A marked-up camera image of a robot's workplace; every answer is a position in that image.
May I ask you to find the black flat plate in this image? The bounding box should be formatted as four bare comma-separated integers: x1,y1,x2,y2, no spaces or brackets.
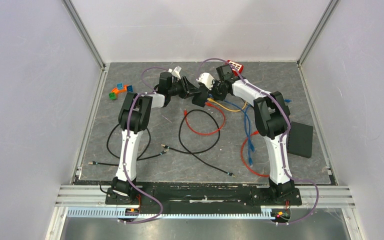
286,121,314,159

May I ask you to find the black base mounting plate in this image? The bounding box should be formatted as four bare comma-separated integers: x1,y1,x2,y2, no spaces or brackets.
105,182,303,215

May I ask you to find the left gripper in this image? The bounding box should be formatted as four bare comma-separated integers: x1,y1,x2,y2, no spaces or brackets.
169,76,203,100

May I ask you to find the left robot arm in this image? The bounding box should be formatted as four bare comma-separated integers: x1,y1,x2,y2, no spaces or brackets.
111,66,199,204

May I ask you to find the black network switch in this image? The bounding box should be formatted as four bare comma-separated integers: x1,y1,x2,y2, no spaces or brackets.
192,85,209,108

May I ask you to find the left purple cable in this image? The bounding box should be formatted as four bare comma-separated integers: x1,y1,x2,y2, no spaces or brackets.
117,66,170,225

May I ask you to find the colourful toy block chain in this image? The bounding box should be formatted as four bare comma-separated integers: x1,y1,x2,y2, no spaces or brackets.
109,82,136,101

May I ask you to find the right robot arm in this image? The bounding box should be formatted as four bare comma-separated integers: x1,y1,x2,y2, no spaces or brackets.
210,64,295,204

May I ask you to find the long blue ethernet cable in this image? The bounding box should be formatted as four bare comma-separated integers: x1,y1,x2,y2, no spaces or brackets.
221,99,254,167

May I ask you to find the yellow ethernet cable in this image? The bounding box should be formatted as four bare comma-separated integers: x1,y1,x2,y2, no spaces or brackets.
207,97,248,113

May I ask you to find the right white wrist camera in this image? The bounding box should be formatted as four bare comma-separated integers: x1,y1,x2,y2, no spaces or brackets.
196,72,215,90

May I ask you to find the red keypad box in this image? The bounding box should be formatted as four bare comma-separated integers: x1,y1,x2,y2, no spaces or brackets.
227,59,244,76

